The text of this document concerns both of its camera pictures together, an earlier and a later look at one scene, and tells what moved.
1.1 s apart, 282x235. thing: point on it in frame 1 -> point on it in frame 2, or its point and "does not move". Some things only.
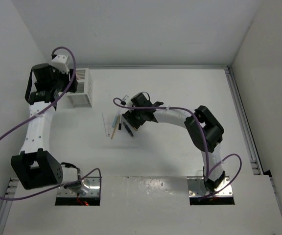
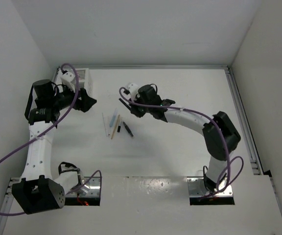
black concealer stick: (128, 129) does not move
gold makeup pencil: (115, 127) does not move
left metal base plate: (90, 188) does not move
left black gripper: (65, 76) -> (85, 102)
